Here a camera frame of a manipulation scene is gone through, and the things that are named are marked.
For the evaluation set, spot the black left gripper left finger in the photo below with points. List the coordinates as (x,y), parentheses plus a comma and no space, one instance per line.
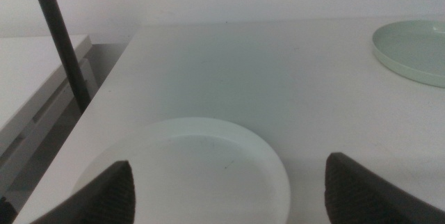
(111,196)

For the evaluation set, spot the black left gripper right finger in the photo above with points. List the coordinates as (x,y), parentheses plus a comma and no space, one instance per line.
(358,196)

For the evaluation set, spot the white shallow bowl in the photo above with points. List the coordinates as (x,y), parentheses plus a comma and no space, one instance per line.
(208,168)

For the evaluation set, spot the pale green shallow bowl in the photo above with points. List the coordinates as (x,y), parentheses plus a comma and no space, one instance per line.
(413,50)

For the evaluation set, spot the white side table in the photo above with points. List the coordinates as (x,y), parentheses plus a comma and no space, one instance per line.
(28,71)

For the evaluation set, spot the black metal pole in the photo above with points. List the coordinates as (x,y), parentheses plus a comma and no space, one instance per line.
(59,32)

